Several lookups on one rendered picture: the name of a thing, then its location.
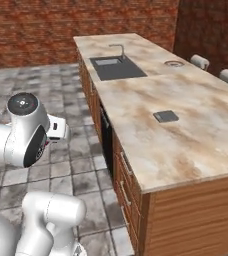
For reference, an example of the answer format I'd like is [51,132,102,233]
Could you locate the black dishwasher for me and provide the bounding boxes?
[99,104,115,180]

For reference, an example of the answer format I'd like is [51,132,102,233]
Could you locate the pale drawer handle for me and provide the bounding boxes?
[118,180,132,207]
[119,151,134,178]
[120,205,131,228]

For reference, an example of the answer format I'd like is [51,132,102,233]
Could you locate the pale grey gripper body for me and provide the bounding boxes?
[64,123,72,141]

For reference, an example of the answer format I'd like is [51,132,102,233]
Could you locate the grey tap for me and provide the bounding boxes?
[108,43,127,61]

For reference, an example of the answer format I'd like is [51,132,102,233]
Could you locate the dark grey digital scale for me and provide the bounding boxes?
[152,109,180,124]

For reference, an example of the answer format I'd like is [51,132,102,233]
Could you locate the round grey plate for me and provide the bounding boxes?
[163,59,186,68]

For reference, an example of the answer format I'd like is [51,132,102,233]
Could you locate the wooden drawer front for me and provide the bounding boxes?
[116,194,142,256]
[114,166,142,234]
[112,132,143,205]

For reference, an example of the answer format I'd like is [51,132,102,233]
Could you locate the dark grey sink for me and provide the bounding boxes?
[89,55,149,82]

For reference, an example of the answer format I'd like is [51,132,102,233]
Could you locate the wooden island cabinet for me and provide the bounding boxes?
[75,46,228,256]

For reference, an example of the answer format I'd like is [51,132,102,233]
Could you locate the wooden cupboard door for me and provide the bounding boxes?
[80,63,102,134]

